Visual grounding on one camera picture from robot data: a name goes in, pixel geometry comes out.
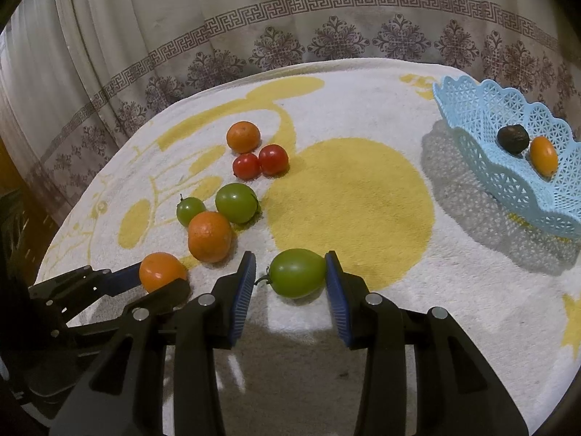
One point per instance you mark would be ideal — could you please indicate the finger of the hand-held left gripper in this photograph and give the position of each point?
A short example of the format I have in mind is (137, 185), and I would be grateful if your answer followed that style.
(163, 295)
(122, 278)

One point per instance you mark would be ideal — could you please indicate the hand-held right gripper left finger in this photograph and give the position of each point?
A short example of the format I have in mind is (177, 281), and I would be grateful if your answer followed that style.
(240, 302)

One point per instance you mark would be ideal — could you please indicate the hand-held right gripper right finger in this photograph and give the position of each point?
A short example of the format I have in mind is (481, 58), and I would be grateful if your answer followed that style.
(336, 302)

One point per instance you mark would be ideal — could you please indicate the orange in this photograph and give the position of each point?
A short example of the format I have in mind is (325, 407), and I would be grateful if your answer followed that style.
(209, 237)
(159, 271)
(543, 156)
(243, 136)

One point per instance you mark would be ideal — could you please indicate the large green tomato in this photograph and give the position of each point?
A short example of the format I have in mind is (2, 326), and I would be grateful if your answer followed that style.
(297, 273)

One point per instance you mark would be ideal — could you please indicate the small green tomato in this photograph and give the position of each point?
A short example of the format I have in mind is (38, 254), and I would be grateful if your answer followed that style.
(190, 212)

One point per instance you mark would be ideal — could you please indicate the red tomato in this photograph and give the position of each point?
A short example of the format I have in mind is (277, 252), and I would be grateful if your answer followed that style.
(273, 160)
(246, 166)

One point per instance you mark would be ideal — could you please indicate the light blue lattice basket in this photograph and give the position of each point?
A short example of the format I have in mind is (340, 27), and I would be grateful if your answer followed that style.
(476, 113)

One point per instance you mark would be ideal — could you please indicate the white yellow printed blanket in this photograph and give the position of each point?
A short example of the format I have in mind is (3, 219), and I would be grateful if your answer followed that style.
(363, 200)

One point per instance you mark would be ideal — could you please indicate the dark brown fruit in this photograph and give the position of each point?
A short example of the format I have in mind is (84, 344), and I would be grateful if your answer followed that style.
(513, 140)

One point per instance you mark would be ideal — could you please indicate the beige patterned curtain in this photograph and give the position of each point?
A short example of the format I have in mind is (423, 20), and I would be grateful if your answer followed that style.
(181, 22)

